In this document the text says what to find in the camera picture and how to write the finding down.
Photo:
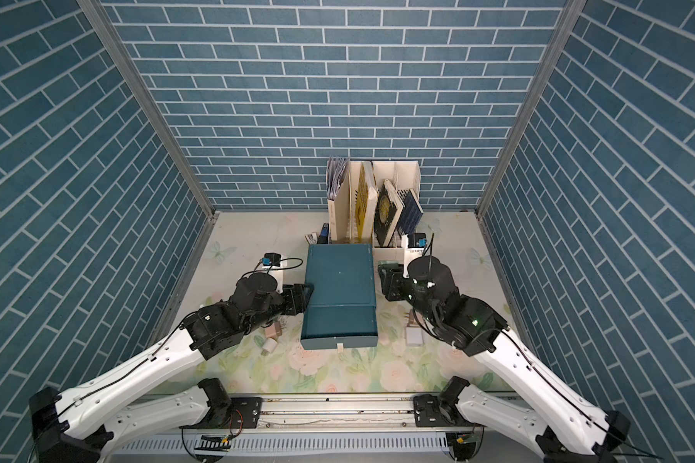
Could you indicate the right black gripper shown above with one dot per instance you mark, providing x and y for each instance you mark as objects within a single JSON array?
[{"x": 390, "y": 285}]

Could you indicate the pink plug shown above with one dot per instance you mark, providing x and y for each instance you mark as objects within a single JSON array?
[{"x": 274, "y": 331}]

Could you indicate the magazines in left slot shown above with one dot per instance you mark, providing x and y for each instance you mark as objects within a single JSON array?
[{"x": 336, "y": 170}]

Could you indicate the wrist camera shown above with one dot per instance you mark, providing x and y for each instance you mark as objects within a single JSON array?
[
  {"x": 272, "y": 259},
  {"x": 417, "y": 240}
]

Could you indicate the white file organizer rack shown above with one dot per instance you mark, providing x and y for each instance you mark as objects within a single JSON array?
[{"x": 403, "y": 174}]

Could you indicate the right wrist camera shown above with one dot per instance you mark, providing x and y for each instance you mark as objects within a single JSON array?
[{"x": 417, "y": 240}]

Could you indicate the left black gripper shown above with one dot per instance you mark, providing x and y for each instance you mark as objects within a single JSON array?
[{"x": 289, "y": 290}]

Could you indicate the dark blue book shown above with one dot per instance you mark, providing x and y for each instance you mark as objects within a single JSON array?
[{"x": 412, "y": 212}]

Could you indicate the metal base rail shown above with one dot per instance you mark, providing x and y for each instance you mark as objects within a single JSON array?
[{"x": 384, "y": 412}]

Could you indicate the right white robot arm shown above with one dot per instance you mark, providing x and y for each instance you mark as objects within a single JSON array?
[{"x": 555, "y": 422}]

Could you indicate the yellow book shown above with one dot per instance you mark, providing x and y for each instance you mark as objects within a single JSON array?
[{"x": 365, "y": 199}]

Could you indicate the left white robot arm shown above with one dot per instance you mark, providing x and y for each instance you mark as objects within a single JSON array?
[{"x": 90, "y": 421}]

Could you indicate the teal drawer cabinet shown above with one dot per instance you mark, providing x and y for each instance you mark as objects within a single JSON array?
[{"x": 341, "y": 312}]

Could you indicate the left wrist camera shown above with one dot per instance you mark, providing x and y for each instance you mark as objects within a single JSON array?
[{"x": 272, "y": 259}]

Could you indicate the black and gold book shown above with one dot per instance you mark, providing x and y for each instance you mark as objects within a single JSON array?
[{"x": 388, "y": 212}]

